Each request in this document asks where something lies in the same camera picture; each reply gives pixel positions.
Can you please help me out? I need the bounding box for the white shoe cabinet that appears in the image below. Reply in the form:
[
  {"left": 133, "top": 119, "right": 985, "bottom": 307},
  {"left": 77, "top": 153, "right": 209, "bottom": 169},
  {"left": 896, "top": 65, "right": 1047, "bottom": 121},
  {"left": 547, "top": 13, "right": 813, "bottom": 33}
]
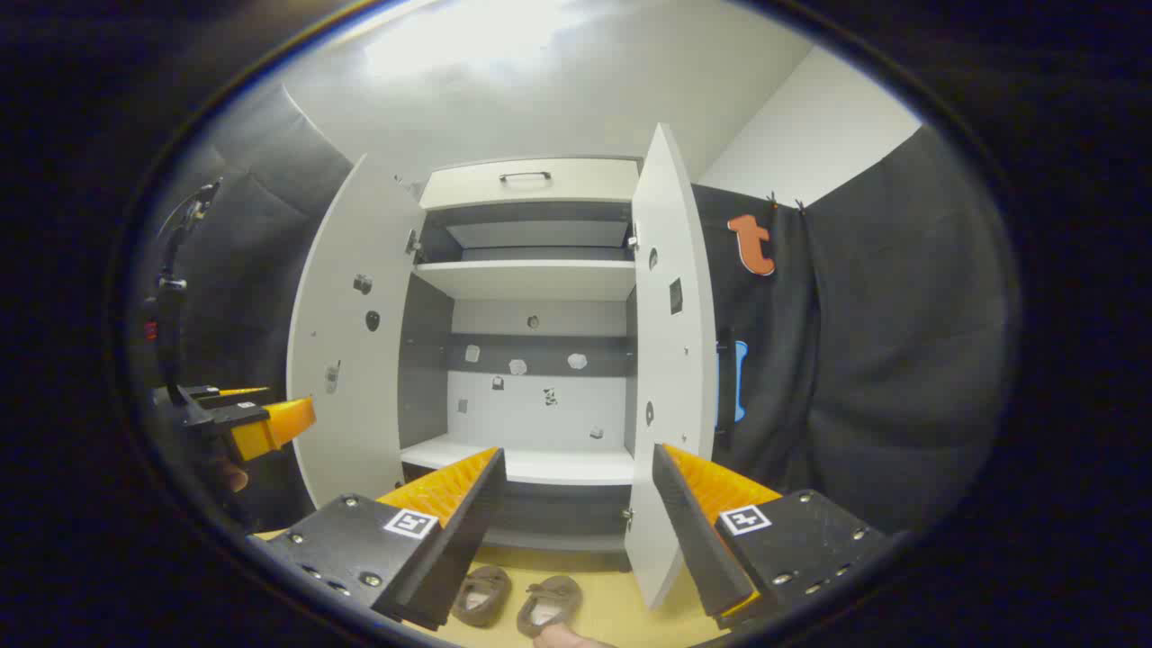
[{"left": 399, "top": 156, "right": 642, "bottom": 572}]

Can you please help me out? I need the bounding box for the white shoe cabinet door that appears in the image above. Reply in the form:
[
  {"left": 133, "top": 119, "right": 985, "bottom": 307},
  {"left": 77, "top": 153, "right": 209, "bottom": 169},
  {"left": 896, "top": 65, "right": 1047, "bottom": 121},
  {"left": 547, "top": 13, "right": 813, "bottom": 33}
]
[
  {"left": 624, "top": 123, "right": 718, "bottom": 611},
  {"left": 286, "top": 153, "right": 426, "bottom": 509}
]

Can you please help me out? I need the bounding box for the black backdrop cloth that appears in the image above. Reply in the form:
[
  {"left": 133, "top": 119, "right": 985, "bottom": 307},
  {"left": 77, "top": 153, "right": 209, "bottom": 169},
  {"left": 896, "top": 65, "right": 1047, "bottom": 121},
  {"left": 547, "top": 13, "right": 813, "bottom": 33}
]
[
  {"left": 135, "top": 85, "right": 356, "bottom": 532},
  {"left": 693, "top": 126, "right": 1022, "bottom": 536}
]

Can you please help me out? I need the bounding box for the brown fuzzy shoe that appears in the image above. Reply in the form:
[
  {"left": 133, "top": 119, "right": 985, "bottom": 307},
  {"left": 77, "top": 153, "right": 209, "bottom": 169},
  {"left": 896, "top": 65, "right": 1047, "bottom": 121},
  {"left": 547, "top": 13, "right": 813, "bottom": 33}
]
[
  {"left": 450, "top": 565, "right": 512, "bottom": 628},
  {"left": 517, "top": 576, "right": 583, "bottom": 638}
]

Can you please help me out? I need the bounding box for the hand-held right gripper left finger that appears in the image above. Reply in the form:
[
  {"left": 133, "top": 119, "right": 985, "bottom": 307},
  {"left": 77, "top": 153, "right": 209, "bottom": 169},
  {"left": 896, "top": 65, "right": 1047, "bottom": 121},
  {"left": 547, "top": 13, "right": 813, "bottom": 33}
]
[{"left": 247, "top": 447, "right": 507, "bottom": 631}]

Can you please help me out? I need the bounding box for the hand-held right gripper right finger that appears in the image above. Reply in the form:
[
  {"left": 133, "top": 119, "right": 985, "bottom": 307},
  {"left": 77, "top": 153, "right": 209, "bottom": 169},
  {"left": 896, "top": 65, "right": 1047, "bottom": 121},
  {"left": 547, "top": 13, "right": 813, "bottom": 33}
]
[{"left": 652, "top": 443, "right": 901, "bottom": 631}]

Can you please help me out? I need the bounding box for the white cabinet shelf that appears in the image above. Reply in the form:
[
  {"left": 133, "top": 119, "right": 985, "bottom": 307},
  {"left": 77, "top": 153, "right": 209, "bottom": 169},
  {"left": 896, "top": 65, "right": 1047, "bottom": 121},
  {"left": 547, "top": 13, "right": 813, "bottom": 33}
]
[{"left": 414, "top": 259, "right": 637, "bottom": 302}]

